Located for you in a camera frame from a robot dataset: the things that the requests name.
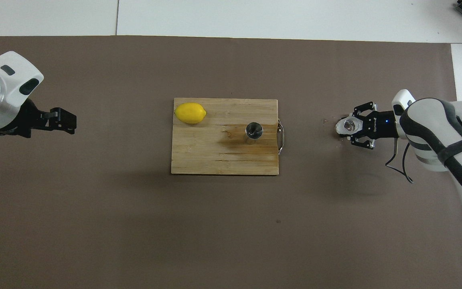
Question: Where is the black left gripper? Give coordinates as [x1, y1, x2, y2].
[0, 98, 77, 139]

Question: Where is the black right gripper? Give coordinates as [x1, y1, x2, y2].
[350, 101, 399, 151]

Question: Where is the small clear plastic cup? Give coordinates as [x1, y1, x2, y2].
[335, 115, 362, 137]

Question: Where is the stainless steel jigger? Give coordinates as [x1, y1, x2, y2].
[245, 122, 265, 145]

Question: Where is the yellow lemon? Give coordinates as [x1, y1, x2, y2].
[174, 103, 207, 125]

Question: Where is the wooden cutting board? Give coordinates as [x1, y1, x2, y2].
[171, 98, 286, 176]

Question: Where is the brown paper table mat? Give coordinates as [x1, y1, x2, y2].
[0, 35, 462, 289]

